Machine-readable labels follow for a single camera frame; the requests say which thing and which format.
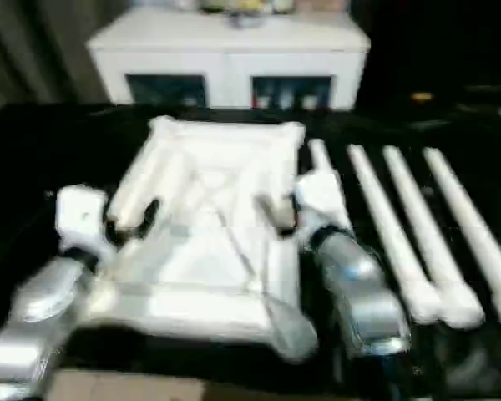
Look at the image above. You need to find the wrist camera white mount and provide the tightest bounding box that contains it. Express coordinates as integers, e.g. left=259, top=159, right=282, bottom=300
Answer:
left=56, top=185, right=119, bottom=261
left=294, top=169, right=355, bottom=236

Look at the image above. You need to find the white plastic table top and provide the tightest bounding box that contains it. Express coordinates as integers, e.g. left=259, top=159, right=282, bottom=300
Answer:
left=73, top=116, right=318, bottom=364

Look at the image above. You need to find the black mat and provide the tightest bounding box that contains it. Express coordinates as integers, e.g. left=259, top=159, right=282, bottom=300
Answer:
left=0, top=102, right=501, bottom=401

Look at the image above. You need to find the white cabinet with glass doors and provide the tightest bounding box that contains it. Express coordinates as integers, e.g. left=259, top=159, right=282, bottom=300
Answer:
left=87, top=8, right=372, bottom=110

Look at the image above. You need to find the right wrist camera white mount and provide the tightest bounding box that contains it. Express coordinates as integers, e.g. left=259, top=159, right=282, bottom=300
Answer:
left=294, top=169, right=355, bottom=236

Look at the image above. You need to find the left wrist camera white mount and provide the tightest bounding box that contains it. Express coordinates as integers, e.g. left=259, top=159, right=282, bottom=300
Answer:
left=56, top=185, right=119, bottom=261

